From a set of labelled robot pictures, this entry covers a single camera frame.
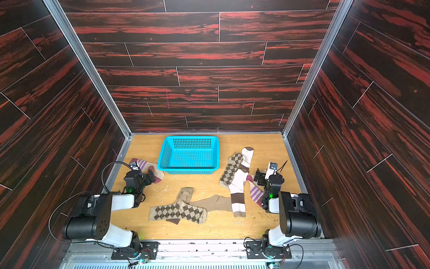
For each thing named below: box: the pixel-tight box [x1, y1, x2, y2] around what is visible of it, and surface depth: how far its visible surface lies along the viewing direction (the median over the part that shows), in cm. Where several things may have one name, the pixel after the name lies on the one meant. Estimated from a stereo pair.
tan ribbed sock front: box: [189, 194, 233, 212], surface depth 90 cm
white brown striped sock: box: [228, 146, 255, 218], surface depth 95 cm
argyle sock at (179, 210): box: [148, 200, 208, 225], surface depth 86 cm
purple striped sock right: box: [246, 175, 265, 208], surface depth 92 cm
